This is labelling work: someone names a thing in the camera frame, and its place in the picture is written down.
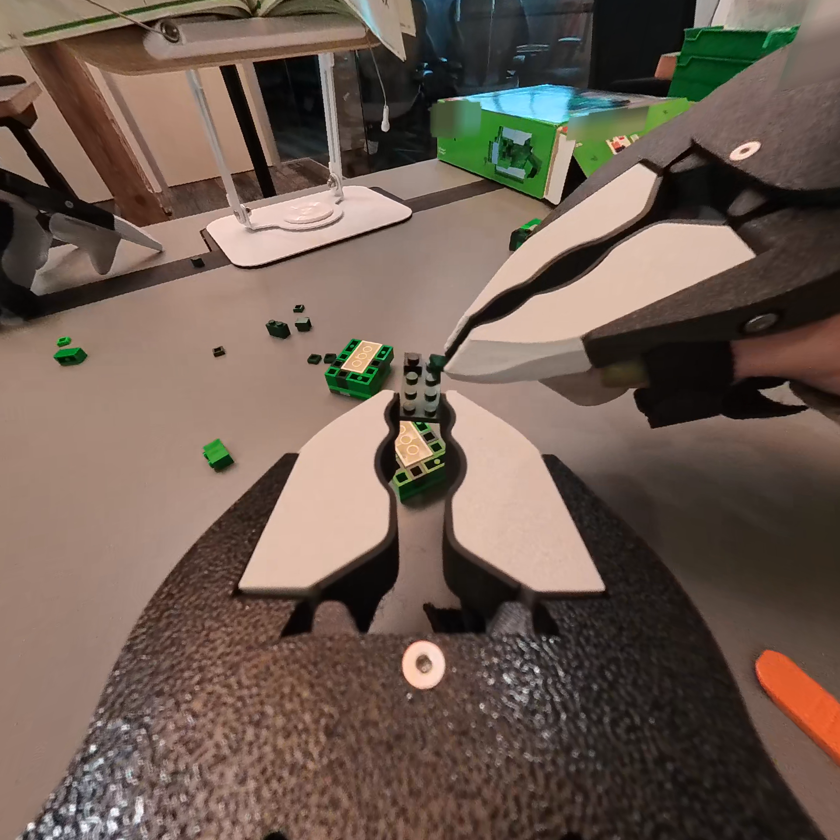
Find white book stand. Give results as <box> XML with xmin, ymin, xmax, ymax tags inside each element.
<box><xmin>62</xmin><ymin>16</ymin><xmax>413</xmax><ymax>269</ymax></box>

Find green plastic storage bin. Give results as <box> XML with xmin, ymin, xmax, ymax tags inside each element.
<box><xmin>669</xmin><ymin>25</ymin><xmax>802</xmax><ymax>102</ymax></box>

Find brown wooden leg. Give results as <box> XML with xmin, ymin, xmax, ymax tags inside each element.
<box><xmin>23</xmin><ymin>42</ymin><xmax>173</xmax><ymax>225</ymax></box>

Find orange brick separator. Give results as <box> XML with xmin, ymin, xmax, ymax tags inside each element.
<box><xmin>755</xmin><ymin>650</ymin><xmax>840</xmax><ymax>765</ymax></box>

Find open lego instruction booklet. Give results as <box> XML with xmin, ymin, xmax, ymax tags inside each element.
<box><xmin>0</xmin><ymin>0</ymin><xmax>417</xmax><ymax>60</ymax></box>

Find white hanging cord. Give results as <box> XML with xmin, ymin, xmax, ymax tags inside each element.
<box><xmin>371</xmin><ymin>49</ymin><xmax>395</xmax><ymax>131</ymax></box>

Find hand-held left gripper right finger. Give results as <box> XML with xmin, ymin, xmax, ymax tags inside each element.
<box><xmin>444</xmin><ymin>392</ymin><xmax>606</xmax><ymax>633</ymax></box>

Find scattered small dark lego pieces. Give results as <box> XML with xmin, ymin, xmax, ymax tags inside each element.
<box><xmin>190</xmin><ymin>256</ymin><xmax>337</xmax><ymax>365</ymax></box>

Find dark green lego assembly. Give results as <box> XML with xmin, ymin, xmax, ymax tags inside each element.
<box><xmin>398</xmin><ymin>357</ymin><xmax>447</xmax><ymax>421</ymax></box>

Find green cardboard lego box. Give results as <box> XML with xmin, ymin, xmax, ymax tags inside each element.
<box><xmin>436</xmin><ymin>85</ymin><xmax>697</xmax><ymax>204</ymax></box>

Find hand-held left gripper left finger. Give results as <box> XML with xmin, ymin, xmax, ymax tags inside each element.
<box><xmin>238</xmin><ymin>390</ymin><xmax>400</xmax><ymax>633</ymax></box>

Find person's right hand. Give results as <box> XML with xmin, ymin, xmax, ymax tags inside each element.
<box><xmin>731</xmin><ymin>318</ymin><xmax>840</xmax><ymax>421</ymax></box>

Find green lego face block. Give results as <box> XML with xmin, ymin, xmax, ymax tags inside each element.
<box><xmin>390</xmin><ymin>420</ymin><xmax>448</xmax><ymax>505</ymax></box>
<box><xmin>323</xmin><ymin>338</ymin><xmax>396</xmax><ymax>400</ymax></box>

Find black desk leg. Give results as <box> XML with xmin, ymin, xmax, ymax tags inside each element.
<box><xmin>218</xmin><ymin>64</ymin><xmax>277</xmax><ymax>198</ymax></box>

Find dark office chairs row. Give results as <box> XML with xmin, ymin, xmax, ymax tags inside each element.
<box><xmin>364</xmin><ymin>0</ymin><xmax>595</xmax><ymax>155</ymax></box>

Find black device with pale grip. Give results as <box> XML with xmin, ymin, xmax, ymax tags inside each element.
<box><xmin>0</xmin><ymin>167</ymin><xmax>164</xmax><ymax>316</ymax></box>

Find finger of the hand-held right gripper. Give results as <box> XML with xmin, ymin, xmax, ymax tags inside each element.
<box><xmin>446</xmin><ymin>161</ymin><xmax>664</xmax><ymax>342</ymax></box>
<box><xmin>444</xmin><ymin>220</ymin><xmax>757</xmax><ymax>387</ymax></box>

